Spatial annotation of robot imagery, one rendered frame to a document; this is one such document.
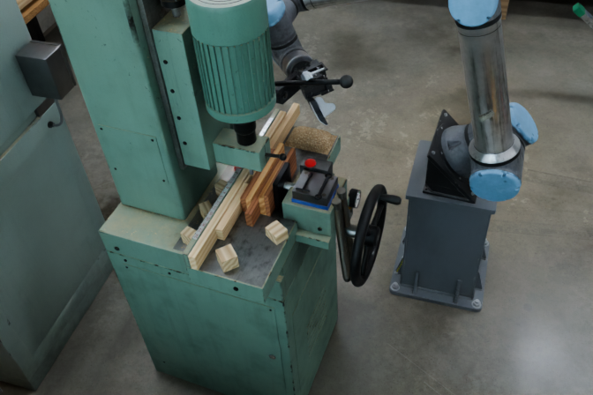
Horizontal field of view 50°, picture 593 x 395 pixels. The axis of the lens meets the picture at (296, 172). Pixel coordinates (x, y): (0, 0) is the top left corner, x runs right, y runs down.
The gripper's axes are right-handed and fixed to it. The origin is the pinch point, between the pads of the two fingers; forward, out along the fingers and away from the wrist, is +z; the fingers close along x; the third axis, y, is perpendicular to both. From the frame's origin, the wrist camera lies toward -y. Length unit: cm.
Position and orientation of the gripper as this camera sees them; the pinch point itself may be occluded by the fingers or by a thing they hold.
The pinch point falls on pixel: (317, 103)
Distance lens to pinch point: 166.3
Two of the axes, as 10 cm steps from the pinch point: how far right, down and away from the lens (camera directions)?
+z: 3.0, 5.2, -8.0
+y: 9.1, -4.0, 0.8
